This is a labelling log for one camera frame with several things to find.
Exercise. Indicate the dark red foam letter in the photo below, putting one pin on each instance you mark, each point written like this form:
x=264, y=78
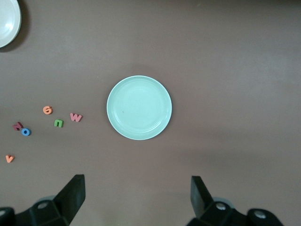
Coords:
x=17, y=126

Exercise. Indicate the brown table cover sheet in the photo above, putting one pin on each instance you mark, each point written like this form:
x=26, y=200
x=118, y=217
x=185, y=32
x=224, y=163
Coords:
x=211, y=47

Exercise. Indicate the orange foam digit six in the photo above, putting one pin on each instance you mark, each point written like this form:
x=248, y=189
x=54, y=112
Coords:
x=45, y=111

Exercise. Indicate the light green plate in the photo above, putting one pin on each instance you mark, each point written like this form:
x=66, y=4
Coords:
x=139, y=107

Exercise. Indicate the pink foam letter w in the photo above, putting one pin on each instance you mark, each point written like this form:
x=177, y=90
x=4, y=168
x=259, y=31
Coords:
x=75, y=117

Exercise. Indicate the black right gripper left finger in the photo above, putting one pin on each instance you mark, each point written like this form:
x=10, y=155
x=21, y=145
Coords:
x=70, y=197

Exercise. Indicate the beige plate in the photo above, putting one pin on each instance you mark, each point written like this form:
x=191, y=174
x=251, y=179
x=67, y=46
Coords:
x=7, y=21

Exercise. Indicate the orange foam letter v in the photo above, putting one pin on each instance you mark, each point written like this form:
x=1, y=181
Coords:
x=9, y=161

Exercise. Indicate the green foam letter u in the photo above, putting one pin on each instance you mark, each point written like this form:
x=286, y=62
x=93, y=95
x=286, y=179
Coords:
x=56, y=123

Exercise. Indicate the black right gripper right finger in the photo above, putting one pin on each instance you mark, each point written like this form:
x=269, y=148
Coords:
x=202, y=200

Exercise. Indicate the blue foam letter o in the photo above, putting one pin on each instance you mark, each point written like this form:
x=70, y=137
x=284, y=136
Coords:
x=29, y=132

